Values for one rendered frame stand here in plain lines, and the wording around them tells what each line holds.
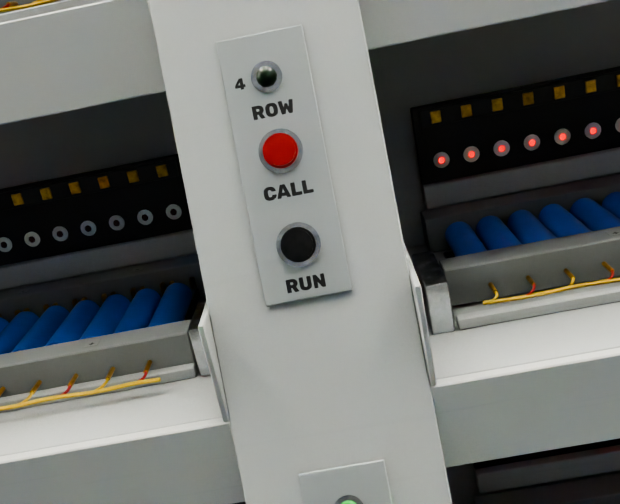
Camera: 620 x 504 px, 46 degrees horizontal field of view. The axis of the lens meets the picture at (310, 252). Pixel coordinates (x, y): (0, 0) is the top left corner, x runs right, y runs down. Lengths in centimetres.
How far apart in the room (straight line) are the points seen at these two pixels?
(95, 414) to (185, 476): 6
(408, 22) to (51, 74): 17
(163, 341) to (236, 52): 16
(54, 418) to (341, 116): 21
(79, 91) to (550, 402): 26
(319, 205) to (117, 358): 14
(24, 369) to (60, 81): 15
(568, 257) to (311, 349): 16
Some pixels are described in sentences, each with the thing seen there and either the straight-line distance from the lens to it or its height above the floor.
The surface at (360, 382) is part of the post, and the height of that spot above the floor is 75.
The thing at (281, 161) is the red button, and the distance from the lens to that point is 33.
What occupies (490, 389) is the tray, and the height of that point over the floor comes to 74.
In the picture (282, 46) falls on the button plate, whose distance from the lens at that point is 35.
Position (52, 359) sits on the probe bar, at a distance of 42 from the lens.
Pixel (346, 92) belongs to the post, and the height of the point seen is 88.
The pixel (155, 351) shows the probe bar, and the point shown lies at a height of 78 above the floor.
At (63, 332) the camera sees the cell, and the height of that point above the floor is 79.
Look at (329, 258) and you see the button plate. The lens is 33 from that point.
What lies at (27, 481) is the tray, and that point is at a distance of 39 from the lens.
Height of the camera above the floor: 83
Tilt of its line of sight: 2 degrees down
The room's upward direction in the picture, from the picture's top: 11 degrees counter-clockwise
